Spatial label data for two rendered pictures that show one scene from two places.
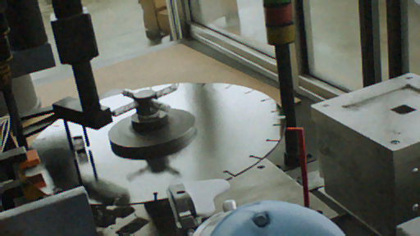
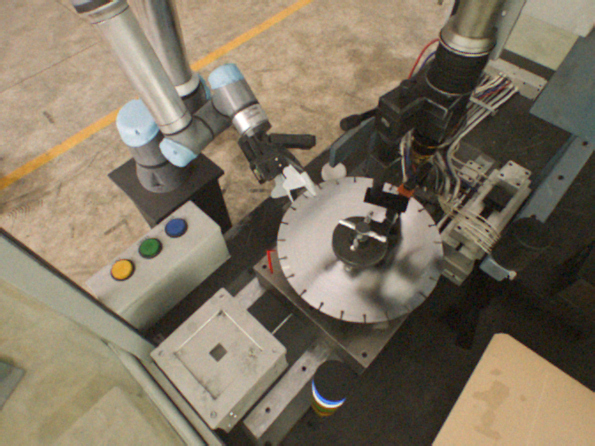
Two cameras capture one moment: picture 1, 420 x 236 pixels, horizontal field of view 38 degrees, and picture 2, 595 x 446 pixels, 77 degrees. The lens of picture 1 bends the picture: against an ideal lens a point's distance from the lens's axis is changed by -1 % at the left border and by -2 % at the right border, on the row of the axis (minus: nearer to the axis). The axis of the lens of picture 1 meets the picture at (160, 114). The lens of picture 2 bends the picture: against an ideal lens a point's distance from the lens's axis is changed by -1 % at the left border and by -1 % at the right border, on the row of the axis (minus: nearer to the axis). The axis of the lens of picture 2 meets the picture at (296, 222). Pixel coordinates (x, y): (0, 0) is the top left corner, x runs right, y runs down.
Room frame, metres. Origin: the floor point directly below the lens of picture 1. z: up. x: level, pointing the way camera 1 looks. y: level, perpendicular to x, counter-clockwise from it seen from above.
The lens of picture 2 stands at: (0.95, -0.27, 1.61)
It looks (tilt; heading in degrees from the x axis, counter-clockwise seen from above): 58 degrees down; 150
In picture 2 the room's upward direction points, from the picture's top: 2 degrees counter-clockwise
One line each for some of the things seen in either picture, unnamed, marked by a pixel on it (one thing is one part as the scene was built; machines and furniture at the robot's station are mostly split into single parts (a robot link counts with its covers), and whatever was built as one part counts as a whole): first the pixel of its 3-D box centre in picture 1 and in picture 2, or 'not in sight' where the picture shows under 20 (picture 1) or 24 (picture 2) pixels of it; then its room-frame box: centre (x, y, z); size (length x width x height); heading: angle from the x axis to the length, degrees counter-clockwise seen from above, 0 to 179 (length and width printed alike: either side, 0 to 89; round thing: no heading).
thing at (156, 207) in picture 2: not in sight; (195, 234); (0.14, -0.25, 0.37); 0.40 x 0.40 x 0.75; 16
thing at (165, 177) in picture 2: not in sight; (159, 161); (0.14, -0.25, 0.80); 0.15 x 0.15 x 0.10
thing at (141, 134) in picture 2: not in sight; (147, 129); (0.13, -0.25, 0.91); 0.13 x 0.12 x 0.14; 115
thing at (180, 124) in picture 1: (150, 123); (359, 238); (0.71, 0.01, 0.96); 0.11 x 0.11 x 0.03
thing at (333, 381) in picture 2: not in sight; (332, 382); (0.91, -0.21, 1.14); 0.05 x 0.04 x 0.03; 16
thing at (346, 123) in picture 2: not in sight; (369, 122); (0.64, 0.04, 1.21); 0.08 x 0.06 x 0.03; 106
